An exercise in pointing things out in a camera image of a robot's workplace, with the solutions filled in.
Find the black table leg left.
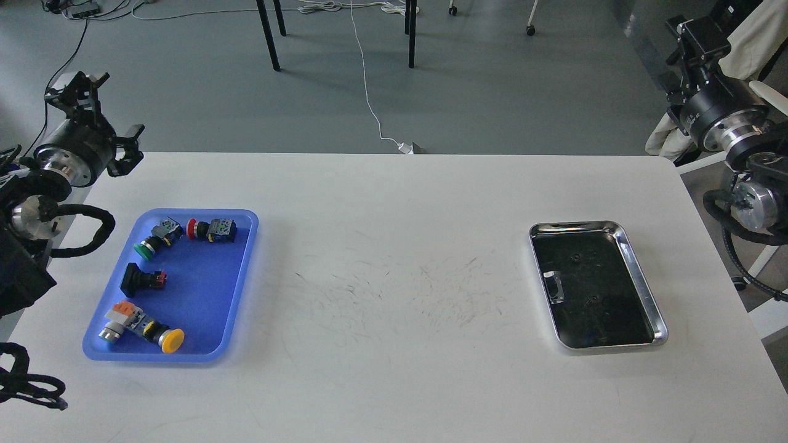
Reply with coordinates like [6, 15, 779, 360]
[255, 0, 287, 72]

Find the white power adapter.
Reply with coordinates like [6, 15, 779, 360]
[397, 142, 426, 155]

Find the red push button switch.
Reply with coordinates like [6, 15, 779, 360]
[185, 218, 237, 243]

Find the black table leg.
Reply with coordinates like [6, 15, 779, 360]
[255, 0, 287, 72]
[404, 0, 417, 68]

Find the yellow push button switch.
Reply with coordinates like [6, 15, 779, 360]
[98, 300, 185, 354]

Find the black table leg right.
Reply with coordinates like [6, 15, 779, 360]
[404, 0, 417, 68]

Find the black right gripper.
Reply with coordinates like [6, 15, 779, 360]
[665, 16, 773, 153]

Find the black push button switch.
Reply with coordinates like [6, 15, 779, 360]
[120, 263, 168, 298]

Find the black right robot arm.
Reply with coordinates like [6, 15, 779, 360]
[659, 16, 787, 301]

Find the white chair with beige cloth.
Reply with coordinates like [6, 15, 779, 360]
[645, 1, 787, 342]

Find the green push button switch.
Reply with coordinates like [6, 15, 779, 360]
[133, 218, 185, 261]

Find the black floor cable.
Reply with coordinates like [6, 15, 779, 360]
[18, 0, 148, 161]

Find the blue plastic tray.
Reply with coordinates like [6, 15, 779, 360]
[82, 208, 259, 365]

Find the white floor cable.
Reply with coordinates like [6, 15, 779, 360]
[299, 0, 420, 148]

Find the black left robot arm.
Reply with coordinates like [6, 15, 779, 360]
[1, 72, 145, 316]

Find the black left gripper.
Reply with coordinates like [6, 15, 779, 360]
[36, 71, 145, 188]

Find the silver metal tray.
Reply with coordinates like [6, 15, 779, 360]
[528, 220, 668, 353]

